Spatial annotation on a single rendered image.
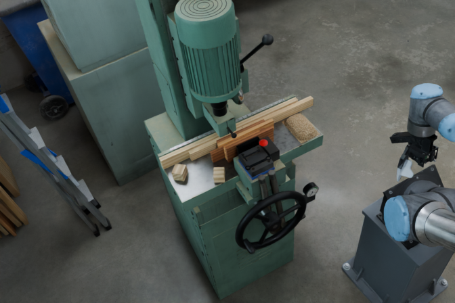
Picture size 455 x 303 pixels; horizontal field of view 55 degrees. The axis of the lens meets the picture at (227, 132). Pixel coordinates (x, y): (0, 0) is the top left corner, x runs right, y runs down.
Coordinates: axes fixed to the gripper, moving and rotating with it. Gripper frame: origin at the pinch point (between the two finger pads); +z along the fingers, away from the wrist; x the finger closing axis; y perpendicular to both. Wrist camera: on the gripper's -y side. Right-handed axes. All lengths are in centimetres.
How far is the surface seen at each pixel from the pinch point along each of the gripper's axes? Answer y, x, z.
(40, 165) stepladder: -112, -114, 3
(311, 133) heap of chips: -28.9, -21.8, -13.2
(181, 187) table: -40, -74, -10
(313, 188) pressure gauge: -25.8, -24.6, 11.6
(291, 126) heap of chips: -36.1, -25.4, -14.5
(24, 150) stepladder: -110, -117, -9
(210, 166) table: -41, -60, -11
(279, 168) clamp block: -20, -44, -14
